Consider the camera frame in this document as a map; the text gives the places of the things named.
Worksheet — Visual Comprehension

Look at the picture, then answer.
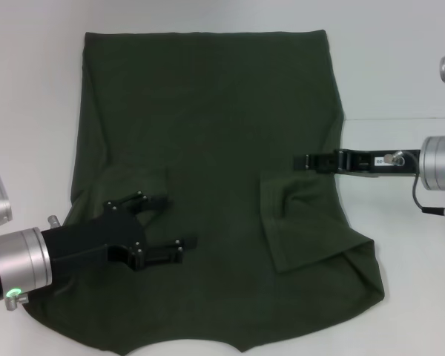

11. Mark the dark green shirt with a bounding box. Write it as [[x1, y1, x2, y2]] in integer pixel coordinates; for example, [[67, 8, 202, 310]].
[[22, 29, 386, 356]]

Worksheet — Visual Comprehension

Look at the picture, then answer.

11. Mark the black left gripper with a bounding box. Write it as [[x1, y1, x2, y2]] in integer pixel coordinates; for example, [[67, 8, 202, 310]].
[[40, 191, 200, 277]]

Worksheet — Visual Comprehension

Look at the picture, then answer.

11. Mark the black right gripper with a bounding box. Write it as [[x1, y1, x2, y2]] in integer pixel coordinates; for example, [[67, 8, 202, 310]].
[[293, 149, 421, 179]]

